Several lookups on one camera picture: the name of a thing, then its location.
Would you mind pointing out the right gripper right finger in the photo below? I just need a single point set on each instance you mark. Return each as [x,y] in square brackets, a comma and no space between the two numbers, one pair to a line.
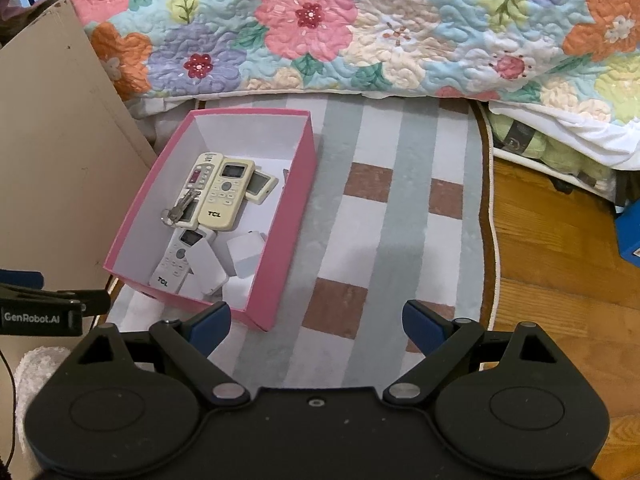
[444,345]

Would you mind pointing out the blue box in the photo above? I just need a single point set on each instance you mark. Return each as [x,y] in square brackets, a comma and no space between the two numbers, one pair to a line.
[627,226]

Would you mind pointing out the green yarn bundle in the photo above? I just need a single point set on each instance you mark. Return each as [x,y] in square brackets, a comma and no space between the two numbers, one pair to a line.
[520,139]

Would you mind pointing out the small white display remote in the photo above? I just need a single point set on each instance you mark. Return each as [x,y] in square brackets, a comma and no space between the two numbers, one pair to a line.
[260,186]

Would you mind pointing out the white cube charger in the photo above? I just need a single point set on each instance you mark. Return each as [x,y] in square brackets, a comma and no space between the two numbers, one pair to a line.
[245,252]

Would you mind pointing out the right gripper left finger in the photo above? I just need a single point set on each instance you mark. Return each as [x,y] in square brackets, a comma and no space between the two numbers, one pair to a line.
[187,346]

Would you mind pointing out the pink cardboard box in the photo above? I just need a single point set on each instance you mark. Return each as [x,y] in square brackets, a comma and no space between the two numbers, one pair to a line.
[258,166]

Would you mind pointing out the striped checkered rug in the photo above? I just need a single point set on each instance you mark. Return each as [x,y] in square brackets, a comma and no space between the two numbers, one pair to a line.
[377,202]

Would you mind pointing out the floral quilted bedspread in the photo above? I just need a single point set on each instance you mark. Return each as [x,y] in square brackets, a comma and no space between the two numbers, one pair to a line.
[578,56]

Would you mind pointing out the metal keys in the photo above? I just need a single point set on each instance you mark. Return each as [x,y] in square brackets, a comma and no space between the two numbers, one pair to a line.
[172,215]

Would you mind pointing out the cream TCL remote control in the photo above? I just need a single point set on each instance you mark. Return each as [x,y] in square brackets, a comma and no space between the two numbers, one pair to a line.
[226,194]

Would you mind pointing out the white remote maroon buttons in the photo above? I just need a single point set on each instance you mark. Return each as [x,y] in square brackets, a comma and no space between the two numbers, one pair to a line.
[197,189]

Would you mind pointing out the white slim TCL remote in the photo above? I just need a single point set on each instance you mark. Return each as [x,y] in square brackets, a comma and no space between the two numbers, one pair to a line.
[177,259]

